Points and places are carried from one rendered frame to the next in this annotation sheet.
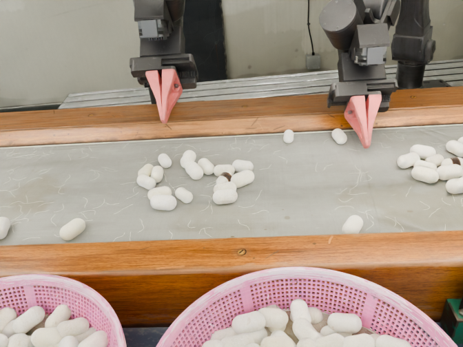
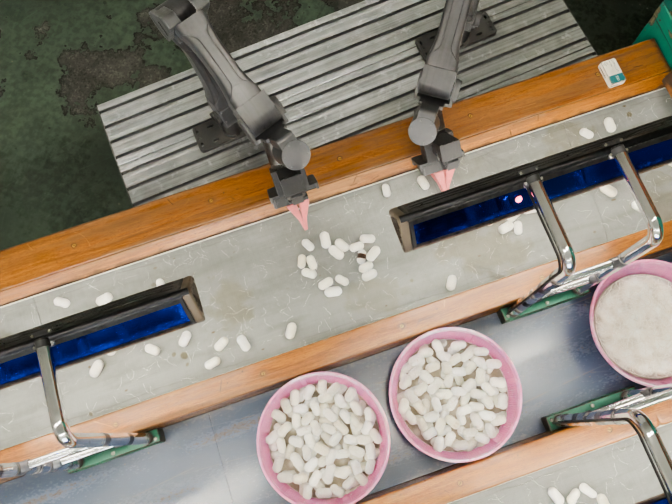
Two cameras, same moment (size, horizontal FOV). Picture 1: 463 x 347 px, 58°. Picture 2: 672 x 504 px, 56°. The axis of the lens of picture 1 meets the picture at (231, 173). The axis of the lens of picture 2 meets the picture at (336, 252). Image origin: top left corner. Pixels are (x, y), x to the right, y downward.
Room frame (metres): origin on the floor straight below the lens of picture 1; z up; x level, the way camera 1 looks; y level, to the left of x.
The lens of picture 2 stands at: (0.19, 0.17, 2.09)
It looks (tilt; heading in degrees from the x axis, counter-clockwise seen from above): 74 degrees down; 343
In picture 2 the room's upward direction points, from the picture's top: 7 degrees counter-clockwise
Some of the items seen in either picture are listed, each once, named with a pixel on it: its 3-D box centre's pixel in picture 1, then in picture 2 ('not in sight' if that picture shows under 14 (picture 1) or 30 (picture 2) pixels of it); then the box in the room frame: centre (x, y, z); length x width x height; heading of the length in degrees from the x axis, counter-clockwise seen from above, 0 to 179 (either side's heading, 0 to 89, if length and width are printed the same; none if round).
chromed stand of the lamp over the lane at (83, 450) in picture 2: not in sight; (65, 410); (0.44, 0.64, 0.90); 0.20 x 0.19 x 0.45; 85
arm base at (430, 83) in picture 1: (409, 76); (457, 28); (0.97, -0.45, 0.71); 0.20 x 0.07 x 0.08; 90
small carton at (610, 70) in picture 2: not in sight; (611, 73); (0.68, -0.69, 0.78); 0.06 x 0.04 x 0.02; 175
